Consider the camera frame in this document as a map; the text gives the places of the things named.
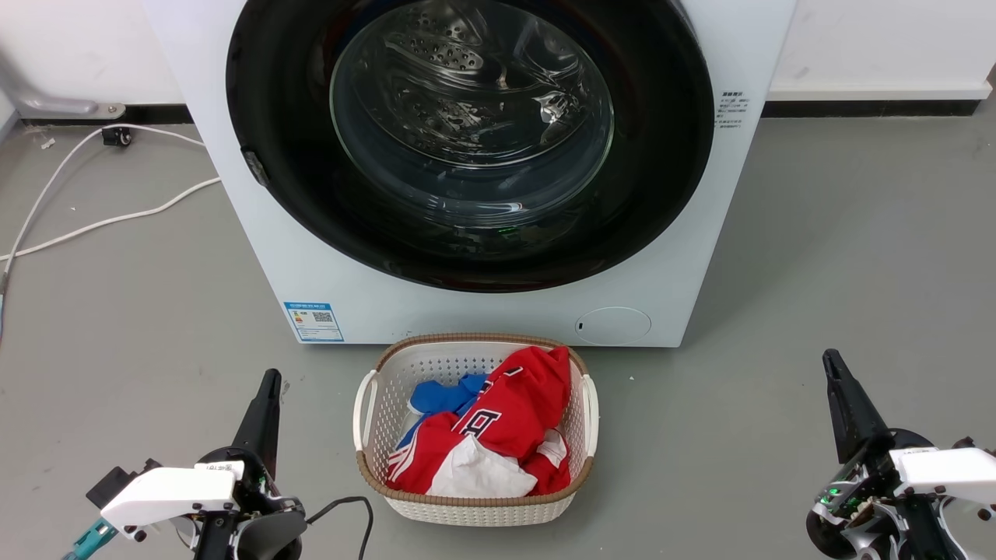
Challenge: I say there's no black round glass washer door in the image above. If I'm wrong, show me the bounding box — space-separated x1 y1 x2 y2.
226 0 715 294

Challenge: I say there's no blue garment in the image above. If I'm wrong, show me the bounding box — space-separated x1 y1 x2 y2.
395 373 489 452

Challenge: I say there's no white front-load washing machine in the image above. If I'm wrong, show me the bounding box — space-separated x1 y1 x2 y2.
141 0 798 348

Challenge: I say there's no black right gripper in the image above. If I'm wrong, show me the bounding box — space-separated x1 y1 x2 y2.
805 348 946 560

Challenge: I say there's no white woven laundry basket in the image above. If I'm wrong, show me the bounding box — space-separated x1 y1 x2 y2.
352 333 600 527

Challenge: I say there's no white garment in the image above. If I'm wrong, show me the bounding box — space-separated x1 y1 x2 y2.
426 434 539 499

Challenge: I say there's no thick white hose cable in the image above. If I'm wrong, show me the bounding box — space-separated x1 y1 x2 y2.
0 177 222 262

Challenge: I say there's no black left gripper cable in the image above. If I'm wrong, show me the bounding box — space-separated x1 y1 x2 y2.
305 496 375 560

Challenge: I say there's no blue energy label sticker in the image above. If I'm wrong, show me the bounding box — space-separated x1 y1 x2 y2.
283 302 345 343

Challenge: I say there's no grey wall pipe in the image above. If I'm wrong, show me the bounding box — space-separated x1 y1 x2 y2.
0 47 127 120

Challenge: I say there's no thin white power cable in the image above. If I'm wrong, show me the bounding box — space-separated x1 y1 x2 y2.
0 123 206 343

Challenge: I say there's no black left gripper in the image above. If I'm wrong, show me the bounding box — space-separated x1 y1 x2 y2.
191 369 308 560

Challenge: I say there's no teal cable connector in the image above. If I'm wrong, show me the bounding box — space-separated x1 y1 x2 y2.
62 518 119 560

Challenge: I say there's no round white filter cover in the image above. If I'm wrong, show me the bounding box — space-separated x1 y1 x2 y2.
575 306 653 345

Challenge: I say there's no red white sports jersey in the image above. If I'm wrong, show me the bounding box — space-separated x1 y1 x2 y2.
387 346 573 496

